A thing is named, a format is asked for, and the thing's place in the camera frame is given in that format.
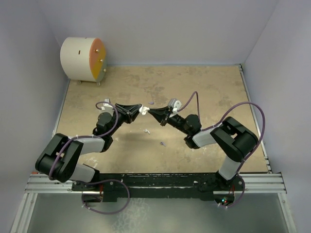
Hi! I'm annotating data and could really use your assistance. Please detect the white cylinder orange face fixture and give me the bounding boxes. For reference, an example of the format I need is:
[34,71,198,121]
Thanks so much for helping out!
[60,37,107,85]

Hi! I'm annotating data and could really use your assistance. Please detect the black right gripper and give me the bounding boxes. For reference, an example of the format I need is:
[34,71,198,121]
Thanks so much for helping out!
[149,105,190,134]

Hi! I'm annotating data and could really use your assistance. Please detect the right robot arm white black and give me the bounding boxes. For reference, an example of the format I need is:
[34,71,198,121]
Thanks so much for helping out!
[148,107,259,190]

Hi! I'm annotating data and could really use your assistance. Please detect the white charging case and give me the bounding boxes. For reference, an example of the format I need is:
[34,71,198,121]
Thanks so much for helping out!
[138,106,148,115]

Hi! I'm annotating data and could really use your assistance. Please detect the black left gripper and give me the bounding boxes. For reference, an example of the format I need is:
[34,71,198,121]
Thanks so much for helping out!
[108,103,141,136]

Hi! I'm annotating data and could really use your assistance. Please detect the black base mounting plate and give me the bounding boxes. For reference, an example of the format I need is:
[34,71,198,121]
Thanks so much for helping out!
[72,172,245,203]

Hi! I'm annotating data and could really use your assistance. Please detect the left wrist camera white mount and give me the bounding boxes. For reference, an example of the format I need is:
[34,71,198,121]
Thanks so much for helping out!
[101,98,114,111]

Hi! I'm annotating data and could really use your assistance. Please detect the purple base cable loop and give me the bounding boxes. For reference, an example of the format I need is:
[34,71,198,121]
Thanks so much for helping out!
[81,179,132,215]

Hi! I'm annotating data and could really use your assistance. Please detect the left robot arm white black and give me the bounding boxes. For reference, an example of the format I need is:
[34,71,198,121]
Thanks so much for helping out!
[35,101,143,190]

